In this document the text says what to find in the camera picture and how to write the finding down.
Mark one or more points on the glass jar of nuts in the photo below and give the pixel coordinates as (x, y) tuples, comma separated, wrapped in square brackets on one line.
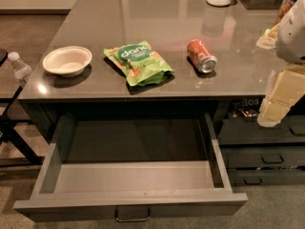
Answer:
[(284, 7)]

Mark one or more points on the open grey top drawer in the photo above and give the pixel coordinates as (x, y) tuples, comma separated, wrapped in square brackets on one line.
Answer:
[(171, 165)]

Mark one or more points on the black side table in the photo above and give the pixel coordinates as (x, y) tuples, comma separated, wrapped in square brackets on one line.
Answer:
[(9, 134)]

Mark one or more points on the metal drawer handle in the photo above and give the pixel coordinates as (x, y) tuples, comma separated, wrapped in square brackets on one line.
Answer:
[(132, 214)]

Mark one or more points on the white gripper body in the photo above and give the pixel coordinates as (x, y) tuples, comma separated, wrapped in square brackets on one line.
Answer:
[(292, 38)]

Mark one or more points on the clear plastic water bottle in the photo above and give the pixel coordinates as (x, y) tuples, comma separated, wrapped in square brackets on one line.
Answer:
[(21, 70)]

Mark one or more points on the green rice chip bag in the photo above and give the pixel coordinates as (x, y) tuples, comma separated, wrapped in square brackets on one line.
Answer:
[(139, 63)]

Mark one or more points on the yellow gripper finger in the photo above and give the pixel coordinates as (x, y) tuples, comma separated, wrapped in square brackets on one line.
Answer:
[(289, 86), (271, 113)]

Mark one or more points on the white paper bowl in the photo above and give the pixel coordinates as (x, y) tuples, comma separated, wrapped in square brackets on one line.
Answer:
[(67, 61)]

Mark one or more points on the red soda can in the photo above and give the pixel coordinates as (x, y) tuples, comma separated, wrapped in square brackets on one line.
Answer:
[(201, 57)]

